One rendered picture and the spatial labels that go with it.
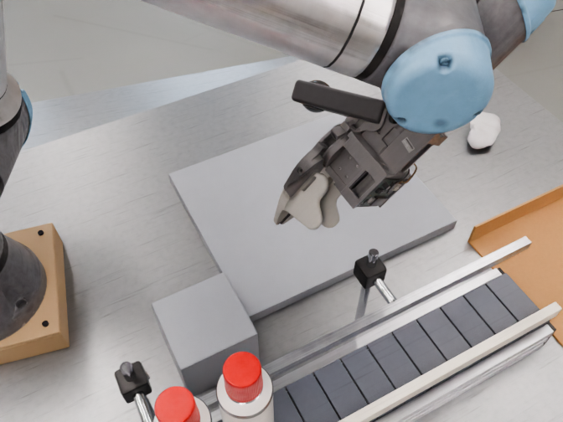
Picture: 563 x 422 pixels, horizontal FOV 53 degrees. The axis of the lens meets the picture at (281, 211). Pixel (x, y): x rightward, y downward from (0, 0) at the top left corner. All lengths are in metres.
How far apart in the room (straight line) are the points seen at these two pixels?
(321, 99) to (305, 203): 0.12
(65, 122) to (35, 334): 0.46
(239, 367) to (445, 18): 0.31
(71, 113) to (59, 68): 1.59
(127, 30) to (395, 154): 2.38
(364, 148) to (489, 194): 0.44
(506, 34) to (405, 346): 0.39
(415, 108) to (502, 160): 0.66
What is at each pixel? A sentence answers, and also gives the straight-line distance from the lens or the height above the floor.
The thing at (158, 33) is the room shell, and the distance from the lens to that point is 2.82.
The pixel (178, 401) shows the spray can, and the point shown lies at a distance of 0.49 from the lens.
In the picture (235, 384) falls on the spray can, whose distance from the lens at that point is 0.49.
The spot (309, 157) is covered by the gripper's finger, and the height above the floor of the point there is 1.11.
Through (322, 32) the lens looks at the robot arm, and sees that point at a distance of 0.39.
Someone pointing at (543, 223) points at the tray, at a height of 0.83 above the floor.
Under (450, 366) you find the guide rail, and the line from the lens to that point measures 0.71.
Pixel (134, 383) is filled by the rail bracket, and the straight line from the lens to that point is 0.63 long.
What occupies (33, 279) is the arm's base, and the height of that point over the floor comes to 0.91.
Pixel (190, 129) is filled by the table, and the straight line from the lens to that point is 1.05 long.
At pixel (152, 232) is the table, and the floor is 0.83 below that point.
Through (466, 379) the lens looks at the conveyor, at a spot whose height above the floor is 0.88.
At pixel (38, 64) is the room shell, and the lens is 2.79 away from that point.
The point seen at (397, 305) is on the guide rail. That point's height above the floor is 0.96.
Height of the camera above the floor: 1.54
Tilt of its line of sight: 51 degrees down
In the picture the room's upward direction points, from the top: straight up
